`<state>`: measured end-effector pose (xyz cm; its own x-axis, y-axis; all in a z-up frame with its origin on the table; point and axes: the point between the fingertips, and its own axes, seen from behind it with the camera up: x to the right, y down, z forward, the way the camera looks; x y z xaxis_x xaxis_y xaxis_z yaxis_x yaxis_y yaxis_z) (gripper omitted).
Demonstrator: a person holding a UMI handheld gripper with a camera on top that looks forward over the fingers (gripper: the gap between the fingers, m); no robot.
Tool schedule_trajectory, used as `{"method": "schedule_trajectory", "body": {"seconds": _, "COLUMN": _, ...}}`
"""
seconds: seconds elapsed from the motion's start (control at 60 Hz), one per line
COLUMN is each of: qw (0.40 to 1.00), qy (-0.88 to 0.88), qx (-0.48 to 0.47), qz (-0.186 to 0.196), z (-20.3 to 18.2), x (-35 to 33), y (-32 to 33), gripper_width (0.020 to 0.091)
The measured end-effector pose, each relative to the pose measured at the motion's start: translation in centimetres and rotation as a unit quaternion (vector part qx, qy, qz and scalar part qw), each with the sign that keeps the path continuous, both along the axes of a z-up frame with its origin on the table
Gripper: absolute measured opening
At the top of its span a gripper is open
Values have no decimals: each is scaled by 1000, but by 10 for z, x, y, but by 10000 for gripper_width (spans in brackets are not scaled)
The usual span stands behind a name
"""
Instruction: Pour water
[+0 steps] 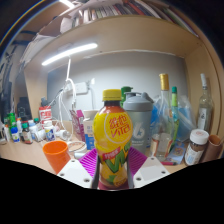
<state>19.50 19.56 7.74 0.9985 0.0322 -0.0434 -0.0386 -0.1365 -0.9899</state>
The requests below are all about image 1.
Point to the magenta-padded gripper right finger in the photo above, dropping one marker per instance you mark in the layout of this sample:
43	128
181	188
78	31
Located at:
137	160

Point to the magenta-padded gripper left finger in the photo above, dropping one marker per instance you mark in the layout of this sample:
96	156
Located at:
87	161

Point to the yellow drink bottle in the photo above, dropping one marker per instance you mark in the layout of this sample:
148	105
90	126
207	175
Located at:
111	140

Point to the white and blue box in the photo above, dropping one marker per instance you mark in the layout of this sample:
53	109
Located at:
88	131

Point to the orange plastic cup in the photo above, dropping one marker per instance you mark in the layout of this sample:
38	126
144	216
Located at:
56	155

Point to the grey shaker bottle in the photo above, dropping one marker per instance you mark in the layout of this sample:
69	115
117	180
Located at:
141	126

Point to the magenta carton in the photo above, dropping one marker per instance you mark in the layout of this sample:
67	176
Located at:
77	125

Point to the small white pill bottle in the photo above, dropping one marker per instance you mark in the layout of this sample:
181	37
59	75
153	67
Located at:
49	132

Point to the clear bottle with gold cap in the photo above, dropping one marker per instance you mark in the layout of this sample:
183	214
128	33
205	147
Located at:
163	113

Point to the brown jar with white lid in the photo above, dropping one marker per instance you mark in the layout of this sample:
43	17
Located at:
196	148

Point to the slim bottle with green cap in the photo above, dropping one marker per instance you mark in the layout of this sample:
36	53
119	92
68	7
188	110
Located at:
175	110

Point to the red and white canister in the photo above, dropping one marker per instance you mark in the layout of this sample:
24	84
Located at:
45	115

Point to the blue plastic bag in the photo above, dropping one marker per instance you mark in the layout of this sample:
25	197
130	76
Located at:
186	116

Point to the green glass bottle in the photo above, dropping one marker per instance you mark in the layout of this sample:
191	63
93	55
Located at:
126	90

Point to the brown mug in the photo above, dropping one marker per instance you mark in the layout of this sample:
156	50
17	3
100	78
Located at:
213	148

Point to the white bottle with blue label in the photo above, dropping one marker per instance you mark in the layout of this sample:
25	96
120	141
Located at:
15	135

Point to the clear bottle with white cap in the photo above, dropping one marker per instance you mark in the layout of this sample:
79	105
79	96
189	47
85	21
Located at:
205	110

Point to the white LED light bar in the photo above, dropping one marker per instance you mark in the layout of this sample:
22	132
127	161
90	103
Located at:
70	54

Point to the wooden shelf unit with books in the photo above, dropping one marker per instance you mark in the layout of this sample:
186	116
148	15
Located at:
133	36

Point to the white ceiling light tube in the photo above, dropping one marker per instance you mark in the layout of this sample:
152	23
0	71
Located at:
66	3

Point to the white wall socket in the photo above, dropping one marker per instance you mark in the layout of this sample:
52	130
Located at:
80	88

